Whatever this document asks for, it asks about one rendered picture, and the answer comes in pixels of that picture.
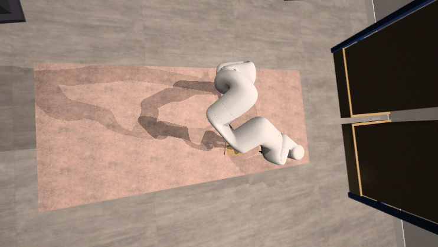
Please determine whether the tan flat mat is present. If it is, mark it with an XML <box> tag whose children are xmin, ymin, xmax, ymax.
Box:
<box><xmin>225</xmin><ymin>142</ymin><xmax>243</xmax><ymax>156</ymax></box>

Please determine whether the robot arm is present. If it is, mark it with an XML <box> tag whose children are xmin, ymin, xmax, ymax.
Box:
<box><xmin>206</xmin><ymin>60</ymin><xmax>304</xmax><ymax>165</ymax></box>

